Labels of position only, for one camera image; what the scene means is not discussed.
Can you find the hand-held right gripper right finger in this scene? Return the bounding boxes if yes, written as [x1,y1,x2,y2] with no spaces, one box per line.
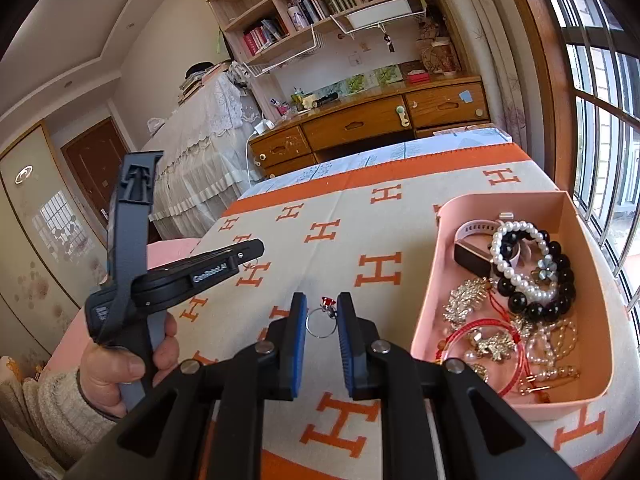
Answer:
[336,291,581,480]

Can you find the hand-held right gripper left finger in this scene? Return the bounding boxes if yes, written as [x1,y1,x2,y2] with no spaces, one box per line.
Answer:
[65,291,308,480]

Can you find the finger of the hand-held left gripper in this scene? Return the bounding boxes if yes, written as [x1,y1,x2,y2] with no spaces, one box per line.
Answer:
[225,238,266,275]

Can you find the silver ring with red gem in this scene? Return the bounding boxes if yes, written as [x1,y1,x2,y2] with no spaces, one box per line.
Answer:
[305,296,338,337]

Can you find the white pearl bracelet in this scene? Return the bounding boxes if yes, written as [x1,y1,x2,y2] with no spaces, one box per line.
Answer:
[489,221,561,306]

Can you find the metal pin brooch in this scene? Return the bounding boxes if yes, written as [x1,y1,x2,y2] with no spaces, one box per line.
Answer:
[517,366,581,396]

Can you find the silver flower charm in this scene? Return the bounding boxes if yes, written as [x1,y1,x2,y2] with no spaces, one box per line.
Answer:
[531,256,560,282]

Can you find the black bead bracelet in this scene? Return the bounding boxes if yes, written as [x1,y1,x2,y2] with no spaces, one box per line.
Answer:
[496,227,577,323]

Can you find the pink jewelry box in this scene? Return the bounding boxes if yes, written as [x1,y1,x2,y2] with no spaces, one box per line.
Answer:
[410,191,617,422]

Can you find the person's left forearm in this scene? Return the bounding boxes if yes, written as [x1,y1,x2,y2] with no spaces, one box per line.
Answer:
[0,366,118,476]

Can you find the person's left hand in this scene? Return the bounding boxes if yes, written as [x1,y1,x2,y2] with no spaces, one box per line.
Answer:
[79,312,179,418]

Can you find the brown wooden door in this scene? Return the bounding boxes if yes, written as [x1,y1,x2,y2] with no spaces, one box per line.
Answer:
[61,117,132,233]

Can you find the orange patterned blanket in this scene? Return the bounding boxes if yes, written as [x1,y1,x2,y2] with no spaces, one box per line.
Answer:
[190,142,633,480]

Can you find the patterned sliding wardrobe door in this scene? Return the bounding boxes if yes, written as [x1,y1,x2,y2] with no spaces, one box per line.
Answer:
[0,122,108,361]

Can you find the gold rhinestone brooch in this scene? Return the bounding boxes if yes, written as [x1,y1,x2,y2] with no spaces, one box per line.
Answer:
[442,280,493,328]

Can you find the white lace covered furniture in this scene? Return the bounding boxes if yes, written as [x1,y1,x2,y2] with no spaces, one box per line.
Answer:
[140,60,266,241]

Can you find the blue leaf print bed sheet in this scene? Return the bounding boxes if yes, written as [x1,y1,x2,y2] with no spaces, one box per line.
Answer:
[235,127,513,201]

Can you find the gold flower brooch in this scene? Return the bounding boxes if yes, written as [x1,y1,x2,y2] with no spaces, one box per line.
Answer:
[470,327,518,363]

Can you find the cluster of small desk bottles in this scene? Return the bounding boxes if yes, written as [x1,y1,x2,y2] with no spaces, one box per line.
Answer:
[270,87,321,116]

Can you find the stack of books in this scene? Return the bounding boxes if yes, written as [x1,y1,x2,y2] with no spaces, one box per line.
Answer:
[177,62,233,106]

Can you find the wide wooden desk drawer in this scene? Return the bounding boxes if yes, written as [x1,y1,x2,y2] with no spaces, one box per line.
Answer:
[303,96,416,151]

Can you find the wooden desk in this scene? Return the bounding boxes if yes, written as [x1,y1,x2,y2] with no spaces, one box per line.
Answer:
[248,75,493,181]

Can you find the pearl strand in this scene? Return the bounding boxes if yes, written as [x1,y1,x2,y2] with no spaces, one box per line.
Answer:
[520,317,581,376]

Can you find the rows of shelf books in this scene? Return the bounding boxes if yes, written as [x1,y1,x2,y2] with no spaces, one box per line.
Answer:
[242,0,433,57]

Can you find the wooden bookshelf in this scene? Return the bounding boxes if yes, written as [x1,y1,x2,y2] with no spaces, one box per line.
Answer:
[185,0,481,106]

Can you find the white plastic tray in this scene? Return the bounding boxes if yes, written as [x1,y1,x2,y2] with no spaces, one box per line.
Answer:
[345,0,413,30]

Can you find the brown floral ornament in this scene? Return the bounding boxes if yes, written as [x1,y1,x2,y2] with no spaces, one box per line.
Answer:
[417,20,461,77]

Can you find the pale curtain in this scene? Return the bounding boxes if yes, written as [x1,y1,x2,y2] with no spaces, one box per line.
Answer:
[440,0,538,161]

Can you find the grid window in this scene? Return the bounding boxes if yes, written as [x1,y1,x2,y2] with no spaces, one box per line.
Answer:
[520,0,640,311]

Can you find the white cable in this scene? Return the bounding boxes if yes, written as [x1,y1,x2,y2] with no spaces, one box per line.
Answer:
[245,132,258,181]

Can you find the red cord bracelet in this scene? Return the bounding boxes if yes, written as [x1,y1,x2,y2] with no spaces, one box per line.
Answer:
[435,317,526,396]

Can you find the pink strap watch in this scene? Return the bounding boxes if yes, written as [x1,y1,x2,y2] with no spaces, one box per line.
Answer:
[454,212,531,278]

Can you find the white wire hanging rack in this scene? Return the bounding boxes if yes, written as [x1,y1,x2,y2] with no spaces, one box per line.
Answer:
[330,0,431,38]
[242,25,321,78]

